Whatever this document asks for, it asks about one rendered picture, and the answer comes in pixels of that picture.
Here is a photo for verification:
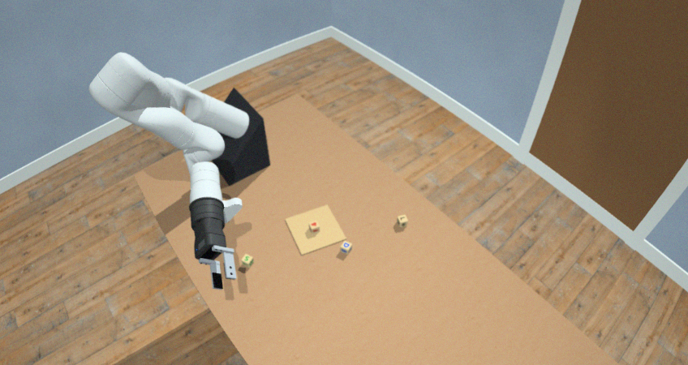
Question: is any tan flat mat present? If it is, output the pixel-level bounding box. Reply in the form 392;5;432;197
286;205;346;255

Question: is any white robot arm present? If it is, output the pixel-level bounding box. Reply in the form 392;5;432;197
89;53;249;186

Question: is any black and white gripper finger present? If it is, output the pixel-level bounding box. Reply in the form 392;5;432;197
199;258;223;290
212;245;236;280

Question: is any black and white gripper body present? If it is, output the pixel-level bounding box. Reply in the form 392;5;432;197
189;179;243;260

